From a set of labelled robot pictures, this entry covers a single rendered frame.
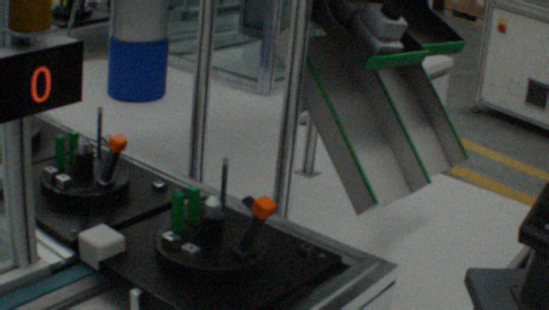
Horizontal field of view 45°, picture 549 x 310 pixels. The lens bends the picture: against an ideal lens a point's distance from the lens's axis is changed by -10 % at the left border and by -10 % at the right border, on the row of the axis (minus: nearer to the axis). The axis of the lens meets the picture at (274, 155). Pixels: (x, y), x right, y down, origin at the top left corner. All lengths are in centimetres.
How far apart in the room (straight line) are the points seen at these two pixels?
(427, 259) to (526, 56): 385
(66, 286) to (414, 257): 58
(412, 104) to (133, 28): 79
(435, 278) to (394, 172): 19
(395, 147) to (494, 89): 404
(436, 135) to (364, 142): 20
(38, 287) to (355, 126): 52
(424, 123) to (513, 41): 380
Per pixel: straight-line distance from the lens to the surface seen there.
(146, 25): 174
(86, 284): 89
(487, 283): 74
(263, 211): 80
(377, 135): 109
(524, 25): 494
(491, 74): 511
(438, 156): 120
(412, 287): 110
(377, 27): 95
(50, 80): 76
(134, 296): 82
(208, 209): 86
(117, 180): 104
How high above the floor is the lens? 142
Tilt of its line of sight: 22 degrees down
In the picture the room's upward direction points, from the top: 6 degrees clockwise
